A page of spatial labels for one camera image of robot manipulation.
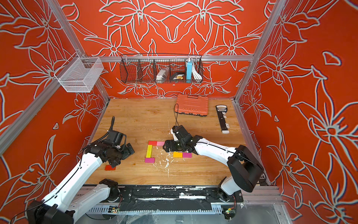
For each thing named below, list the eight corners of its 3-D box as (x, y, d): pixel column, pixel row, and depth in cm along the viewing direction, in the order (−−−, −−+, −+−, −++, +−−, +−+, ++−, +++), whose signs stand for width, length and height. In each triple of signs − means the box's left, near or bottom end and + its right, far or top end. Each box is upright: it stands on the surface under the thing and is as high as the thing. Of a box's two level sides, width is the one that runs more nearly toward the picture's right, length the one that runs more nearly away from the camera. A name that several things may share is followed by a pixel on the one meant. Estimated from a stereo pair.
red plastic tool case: (174, 113, 111) (174, 109, 107) (178, 97, 123) (178, 93, 119) (206, 117, 108) (208, 113, 104) (207, 101, 120) (208, 97, 116)
